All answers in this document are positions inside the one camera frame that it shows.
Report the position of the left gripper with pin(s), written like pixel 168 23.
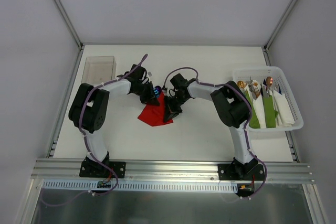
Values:
pixel 148 93

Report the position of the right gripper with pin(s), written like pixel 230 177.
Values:
pixel 171 102

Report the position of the red paper napkin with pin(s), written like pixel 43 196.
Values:
pixel 154 115

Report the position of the iridescent purple spoon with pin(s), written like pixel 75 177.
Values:
pixel 157 91

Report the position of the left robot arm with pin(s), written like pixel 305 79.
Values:
pixel 89 107

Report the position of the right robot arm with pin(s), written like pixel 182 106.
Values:
pixel 230 103

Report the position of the left green napkin roll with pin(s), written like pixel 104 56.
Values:
pixel 254 122

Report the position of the white napkin roll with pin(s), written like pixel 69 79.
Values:
pixel 257 102

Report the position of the right white napkin rolls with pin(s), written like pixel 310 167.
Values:
pixel 284 116

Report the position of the clear plastic box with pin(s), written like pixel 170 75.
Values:
pixel 99 69

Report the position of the gold spoon in basket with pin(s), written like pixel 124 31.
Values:
pixel 241 85

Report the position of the white plastic basket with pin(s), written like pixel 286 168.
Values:
pixel 280 84

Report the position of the copper spoon in basket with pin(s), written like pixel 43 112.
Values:
pixel 269 82

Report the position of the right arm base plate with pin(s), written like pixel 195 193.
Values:
pixel 233 171

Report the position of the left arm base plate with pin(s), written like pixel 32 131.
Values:
pixel 91 169

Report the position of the white slotted cable duct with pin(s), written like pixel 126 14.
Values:
pixel 140 186

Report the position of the aluminium front rail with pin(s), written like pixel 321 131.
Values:
pixel 173 171

